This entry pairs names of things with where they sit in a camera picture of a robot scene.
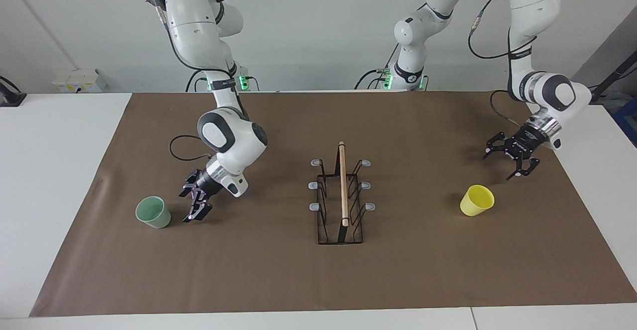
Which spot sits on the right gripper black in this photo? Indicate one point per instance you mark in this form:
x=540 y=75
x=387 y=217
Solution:
x=206 y=183

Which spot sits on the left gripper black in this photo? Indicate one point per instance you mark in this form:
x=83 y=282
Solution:
x=526 y=142

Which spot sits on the pale green plastic cup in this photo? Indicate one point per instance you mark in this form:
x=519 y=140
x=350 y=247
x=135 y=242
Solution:
x=153 y=213

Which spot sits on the yellow plastic cup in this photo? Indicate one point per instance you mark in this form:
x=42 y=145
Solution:
x=477 y=200

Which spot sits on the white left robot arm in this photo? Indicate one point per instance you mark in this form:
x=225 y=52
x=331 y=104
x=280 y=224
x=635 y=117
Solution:
x=532 y=1

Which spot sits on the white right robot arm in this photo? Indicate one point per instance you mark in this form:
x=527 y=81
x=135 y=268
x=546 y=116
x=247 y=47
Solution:
x=189 y=21

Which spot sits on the brown paper table mat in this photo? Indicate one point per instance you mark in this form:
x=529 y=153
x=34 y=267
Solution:
x=199 y=270

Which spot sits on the blue crate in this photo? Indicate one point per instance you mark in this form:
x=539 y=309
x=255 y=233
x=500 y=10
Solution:
x=628 y=121

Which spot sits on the black stand pole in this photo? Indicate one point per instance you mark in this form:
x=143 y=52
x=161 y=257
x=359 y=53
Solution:
x=617 y=71

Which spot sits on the white wall socket box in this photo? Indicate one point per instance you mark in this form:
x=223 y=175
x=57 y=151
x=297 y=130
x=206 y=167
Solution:
x=79 y=81

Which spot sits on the black clamp mount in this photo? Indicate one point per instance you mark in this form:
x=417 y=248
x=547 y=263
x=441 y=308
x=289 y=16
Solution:
x=10 y=98

